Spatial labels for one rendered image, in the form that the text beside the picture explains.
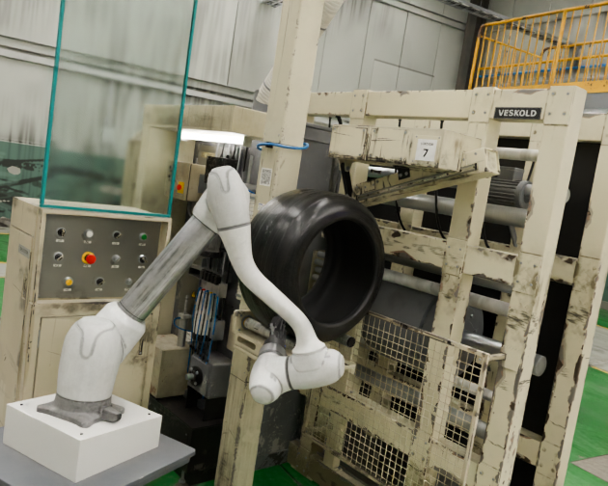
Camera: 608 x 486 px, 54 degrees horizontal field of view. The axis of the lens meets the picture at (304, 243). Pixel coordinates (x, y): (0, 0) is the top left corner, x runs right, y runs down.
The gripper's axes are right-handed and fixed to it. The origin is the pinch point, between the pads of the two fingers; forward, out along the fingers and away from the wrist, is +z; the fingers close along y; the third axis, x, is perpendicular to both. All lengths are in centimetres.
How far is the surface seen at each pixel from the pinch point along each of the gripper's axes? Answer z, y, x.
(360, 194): 73, -11, 29
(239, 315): 27.6, 13.3, -25.9
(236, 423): 18, 62, -40
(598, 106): 584, 140, 280
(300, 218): 21.1, -27.2, 11.6
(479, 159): 43, -28, 78
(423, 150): 44, -35, 59
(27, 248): 22, -37, -98
